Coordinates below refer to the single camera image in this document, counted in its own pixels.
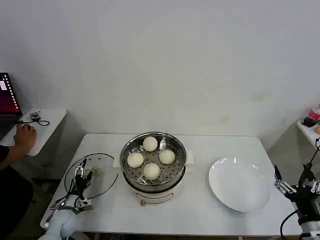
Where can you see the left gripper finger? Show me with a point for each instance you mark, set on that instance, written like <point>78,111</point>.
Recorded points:
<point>88,178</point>
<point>80,171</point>

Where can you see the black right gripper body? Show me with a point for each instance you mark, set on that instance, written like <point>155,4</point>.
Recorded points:
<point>306,200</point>

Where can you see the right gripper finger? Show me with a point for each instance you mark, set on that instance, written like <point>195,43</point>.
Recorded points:
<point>282,185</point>
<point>310,181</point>

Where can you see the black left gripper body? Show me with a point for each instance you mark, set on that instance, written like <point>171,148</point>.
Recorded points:
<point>81,186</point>

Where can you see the round glass lid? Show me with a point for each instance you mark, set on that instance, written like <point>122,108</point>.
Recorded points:
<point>105,182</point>

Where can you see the white steamed bun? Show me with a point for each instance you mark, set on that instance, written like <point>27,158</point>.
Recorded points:
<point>135,160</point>
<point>150,144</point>
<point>167,157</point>
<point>151,171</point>

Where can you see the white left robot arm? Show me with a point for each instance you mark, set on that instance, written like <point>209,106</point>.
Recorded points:
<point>60,222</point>

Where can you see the person's hand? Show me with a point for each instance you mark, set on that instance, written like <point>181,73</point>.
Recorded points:
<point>25,138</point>

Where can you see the white round plate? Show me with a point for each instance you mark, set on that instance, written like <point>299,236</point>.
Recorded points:
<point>238,186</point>

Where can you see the white side shelf table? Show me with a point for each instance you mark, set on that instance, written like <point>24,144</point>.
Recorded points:
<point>308,132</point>

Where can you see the white side desk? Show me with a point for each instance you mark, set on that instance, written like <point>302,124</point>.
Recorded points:
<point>47,132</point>

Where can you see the small orange object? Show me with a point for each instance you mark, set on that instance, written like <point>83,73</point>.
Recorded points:
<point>318,129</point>

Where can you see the small black object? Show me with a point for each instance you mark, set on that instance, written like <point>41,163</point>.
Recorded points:
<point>309,121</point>

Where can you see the person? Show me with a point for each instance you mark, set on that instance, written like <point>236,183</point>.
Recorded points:
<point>15,197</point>

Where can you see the white electric cooker base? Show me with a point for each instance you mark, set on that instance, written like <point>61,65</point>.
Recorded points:
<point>155,193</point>

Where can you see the pink round container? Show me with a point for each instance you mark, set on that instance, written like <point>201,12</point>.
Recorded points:
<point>315,113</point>

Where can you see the small grey device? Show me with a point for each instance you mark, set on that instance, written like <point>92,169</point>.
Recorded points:
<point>35,115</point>

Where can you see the perforated steel steamer basket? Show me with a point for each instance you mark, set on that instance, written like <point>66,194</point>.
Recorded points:
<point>175,172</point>

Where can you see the black laptop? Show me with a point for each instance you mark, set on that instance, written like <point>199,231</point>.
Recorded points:
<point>7,105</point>

